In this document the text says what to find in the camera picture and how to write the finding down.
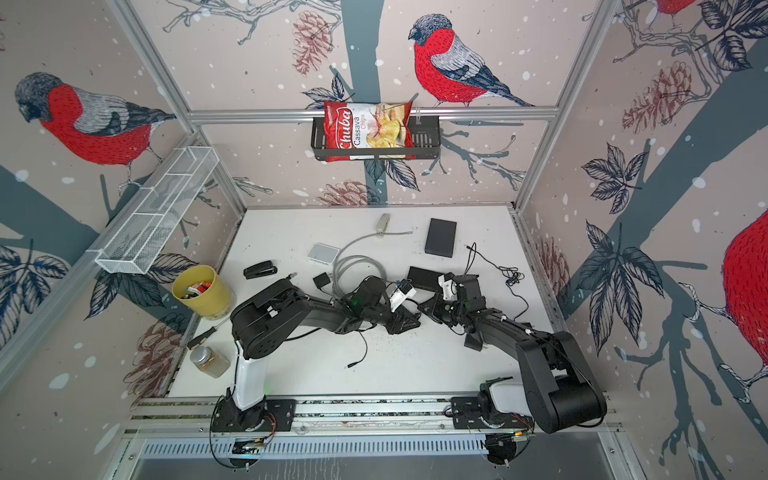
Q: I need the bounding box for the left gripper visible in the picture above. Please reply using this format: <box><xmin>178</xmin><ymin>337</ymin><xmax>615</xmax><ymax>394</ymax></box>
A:
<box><xmin>362</xmin><ymin>303</ymin><xmax>422</xmax><ymax>335</ymax></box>

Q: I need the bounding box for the ribbed black network switch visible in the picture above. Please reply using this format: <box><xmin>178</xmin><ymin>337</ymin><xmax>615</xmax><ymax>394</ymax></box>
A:
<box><xmin>407</xmin><ymin>266</ymin><xmax>443</xmax><ymax>293</ymax></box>

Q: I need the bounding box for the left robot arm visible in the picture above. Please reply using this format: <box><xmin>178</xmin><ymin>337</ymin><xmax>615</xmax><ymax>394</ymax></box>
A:
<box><xmin>225</xmin><ymin>276</ymin><xmax>421</xmax><ymax>422</ymax></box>

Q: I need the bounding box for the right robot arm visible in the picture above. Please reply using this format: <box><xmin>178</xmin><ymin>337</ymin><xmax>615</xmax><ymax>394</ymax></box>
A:
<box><xmin>419</xmin><ymin>273</ymin><xmax>607</xmax><ymax>433</ymax></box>

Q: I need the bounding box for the right black power adapter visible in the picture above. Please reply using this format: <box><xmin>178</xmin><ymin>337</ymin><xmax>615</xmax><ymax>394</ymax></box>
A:
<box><xmin>464</xmin><ymin>332</ymin><xmax>484</xmax><ymax>351</ymax></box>

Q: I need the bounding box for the black power adapter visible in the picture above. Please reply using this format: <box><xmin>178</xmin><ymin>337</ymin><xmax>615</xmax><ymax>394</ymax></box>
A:
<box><xmin>313</xmin><ymin>273</ymin><xmax>369</xmax><ymax>369</ymax></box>
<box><xmin>464</xmin><ymin>332</ymin><xmax>484</xmax><ymax>351</ymax></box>

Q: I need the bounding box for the left black power adapter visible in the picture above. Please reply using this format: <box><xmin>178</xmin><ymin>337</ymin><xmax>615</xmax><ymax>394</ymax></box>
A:
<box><xmin>313</xmin><ymin>273</ymin><xmax>369</xmax><ymax>369</ymax></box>

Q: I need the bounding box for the grey USB adapter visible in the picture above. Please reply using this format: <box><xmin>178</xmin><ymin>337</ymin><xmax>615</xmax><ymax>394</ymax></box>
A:
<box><xmin>376</xmin><ymin>213</ymin><xmax>390</xmax><ymax>236</ymax></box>

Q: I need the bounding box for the black stapler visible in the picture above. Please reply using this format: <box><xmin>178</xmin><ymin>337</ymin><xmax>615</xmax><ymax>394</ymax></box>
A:
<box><xmin>243</xmin><ymin>260</ymin><xmax>278</xmax><ymax>280</ymax></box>

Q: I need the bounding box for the glass jar with lid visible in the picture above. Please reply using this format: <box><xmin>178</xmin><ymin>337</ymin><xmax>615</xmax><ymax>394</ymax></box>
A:
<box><xmin>189</xmin><ymin>345</ymin><xmax>231</xmax><ymax>378</ymax></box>

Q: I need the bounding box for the yellow cup with markers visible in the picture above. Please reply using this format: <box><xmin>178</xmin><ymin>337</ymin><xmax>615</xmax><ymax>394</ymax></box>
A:
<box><xmin>171</xmin><ymin>265</ymin><xmax>235</xmax><ymax>319</ymax></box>

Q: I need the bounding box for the red chips bag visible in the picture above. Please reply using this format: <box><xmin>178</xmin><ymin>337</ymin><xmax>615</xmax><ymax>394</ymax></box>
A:
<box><xmin>323</xmin><ymin>101</ymin><xmax>414</xmax><ymax>162</ymax></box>

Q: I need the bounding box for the grey coiled ethernet cable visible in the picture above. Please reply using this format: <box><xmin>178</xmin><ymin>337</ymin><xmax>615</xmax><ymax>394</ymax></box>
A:
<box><xmin>331</xmin><ymin>230</ymin><xmax>414</xmax><ymax>298</ymax></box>

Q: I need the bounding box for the white small network switch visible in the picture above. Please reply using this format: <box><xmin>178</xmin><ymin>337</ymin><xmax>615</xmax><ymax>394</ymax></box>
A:
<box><xmin>308</xmin><ymin>243</ymin><xmax>341</xmax><ymax>265</ymax></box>

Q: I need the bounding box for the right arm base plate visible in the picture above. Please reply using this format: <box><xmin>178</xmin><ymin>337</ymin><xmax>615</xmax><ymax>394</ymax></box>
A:
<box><xmin>443</xmin><ymin>393</ymin><xmax>534</xmax><ymax>431</ymax></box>

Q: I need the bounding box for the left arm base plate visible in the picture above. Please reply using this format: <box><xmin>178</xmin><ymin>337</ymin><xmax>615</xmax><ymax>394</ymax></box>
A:
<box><xmin>209</xmin><ymin>394</ymin><xmax>297</xmax><ymax>433</ymax></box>

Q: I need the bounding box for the black wire wall basket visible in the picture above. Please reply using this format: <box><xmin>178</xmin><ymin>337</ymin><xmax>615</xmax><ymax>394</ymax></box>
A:
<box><xmin>310</xmin><ymin>116</ymin><xmax>441</xmax><ymax>162</ymax></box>

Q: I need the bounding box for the black handled screwdriver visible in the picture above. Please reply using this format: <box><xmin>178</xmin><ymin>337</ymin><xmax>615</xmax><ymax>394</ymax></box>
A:
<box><xmin>186</xmin><ymin>322</ymin><xmax>223</xmax><ymax>350</ymax></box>

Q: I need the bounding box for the white mesh wall shelf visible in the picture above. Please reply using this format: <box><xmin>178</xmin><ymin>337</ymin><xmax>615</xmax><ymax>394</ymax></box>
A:
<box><xmin>95</xmin><ymin>146</ymin><xmax>219</xmax><ymax>274</ymax></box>

